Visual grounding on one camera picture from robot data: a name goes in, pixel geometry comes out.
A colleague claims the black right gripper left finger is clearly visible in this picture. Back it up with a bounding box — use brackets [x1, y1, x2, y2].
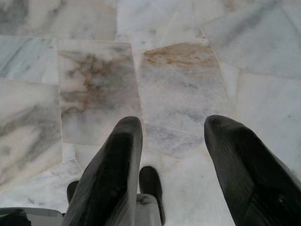
[62, 116, 143, 226]

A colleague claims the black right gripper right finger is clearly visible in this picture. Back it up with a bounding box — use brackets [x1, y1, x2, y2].
[203, 114, 301, 226]

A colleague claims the black robot left foot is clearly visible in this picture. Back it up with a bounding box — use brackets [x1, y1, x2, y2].
[66, 180, 79, 203]

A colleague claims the black robot foot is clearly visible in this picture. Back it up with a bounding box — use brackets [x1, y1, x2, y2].
[66, 180, 79, 203]
[139, 166, 166, 225]

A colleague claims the black robot right foot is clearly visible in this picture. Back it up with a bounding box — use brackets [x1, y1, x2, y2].
[139, 166, 166, 225]

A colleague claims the grey robot right leg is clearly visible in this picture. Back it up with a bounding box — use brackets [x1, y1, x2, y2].
[135, 194, 162, 226]

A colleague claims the grey robot leg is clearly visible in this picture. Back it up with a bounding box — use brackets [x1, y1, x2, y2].
[0, 207, 64, 226]
[135, 194, 162, 226]

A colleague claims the grey robot left leg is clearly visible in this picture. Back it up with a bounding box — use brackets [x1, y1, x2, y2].
[0, 207, 64, 226]

